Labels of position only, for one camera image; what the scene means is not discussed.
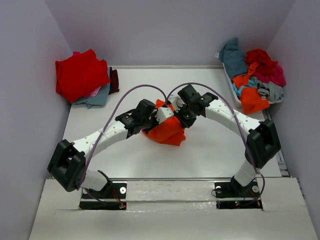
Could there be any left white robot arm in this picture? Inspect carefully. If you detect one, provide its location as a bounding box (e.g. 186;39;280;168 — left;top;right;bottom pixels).
47;99;170;198

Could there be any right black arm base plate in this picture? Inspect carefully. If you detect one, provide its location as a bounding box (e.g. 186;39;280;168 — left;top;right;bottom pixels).
211;180;263;210

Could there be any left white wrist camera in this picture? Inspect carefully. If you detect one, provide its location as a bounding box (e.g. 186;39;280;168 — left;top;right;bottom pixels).
155;107;174;124

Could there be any folded light blue t-shirt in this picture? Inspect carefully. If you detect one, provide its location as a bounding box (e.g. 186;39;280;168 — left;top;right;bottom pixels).
72;83;110;109

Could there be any teal blue crumpled t-shirt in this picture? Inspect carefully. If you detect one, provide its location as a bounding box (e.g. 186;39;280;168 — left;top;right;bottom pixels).
218;37;248;80

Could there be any purple cable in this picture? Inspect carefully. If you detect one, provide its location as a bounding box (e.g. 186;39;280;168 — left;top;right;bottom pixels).
166;82;266;208
77;84;170;203

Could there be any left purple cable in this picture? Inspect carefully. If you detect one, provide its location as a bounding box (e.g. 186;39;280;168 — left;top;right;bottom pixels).
77;84;170;203

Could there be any orange t-shirt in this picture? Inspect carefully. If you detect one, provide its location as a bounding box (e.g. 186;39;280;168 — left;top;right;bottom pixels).
141;98;187;147
232;62;270;114

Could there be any folded red t-shirt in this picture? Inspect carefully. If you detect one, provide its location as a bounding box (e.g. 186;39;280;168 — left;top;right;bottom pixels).
55;49;111;103

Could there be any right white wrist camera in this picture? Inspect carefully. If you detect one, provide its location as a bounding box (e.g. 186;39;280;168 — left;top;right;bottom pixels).
168;95;186;112

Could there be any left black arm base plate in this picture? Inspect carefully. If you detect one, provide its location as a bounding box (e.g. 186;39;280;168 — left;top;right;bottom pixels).
79;181;127;211

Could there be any cyan crumpled t-shirt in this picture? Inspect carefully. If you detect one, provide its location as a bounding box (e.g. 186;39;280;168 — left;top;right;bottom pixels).
232;79;257;97

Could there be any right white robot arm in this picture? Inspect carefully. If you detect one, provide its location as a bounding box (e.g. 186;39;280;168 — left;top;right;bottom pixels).
167;82;281;196

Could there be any folded maroon t-shirt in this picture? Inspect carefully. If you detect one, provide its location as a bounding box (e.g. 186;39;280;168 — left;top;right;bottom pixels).
109;67;120;95

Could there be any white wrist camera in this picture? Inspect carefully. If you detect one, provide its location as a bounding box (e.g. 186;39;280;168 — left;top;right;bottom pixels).
155;107;174;124
168;95;186;112

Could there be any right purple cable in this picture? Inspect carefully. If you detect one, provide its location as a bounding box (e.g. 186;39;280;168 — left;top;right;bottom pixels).
166;82;266;208

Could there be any red crumpled t-shirt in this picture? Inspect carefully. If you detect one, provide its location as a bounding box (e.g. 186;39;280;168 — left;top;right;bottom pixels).
245;49;275;75

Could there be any folded pink t-shirt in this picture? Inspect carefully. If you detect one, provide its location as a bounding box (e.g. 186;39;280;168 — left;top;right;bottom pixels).
89;87;101;97

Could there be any grey crumpled t-shirt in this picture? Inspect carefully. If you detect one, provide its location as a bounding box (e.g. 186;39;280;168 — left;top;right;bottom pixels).
250;76;284;104

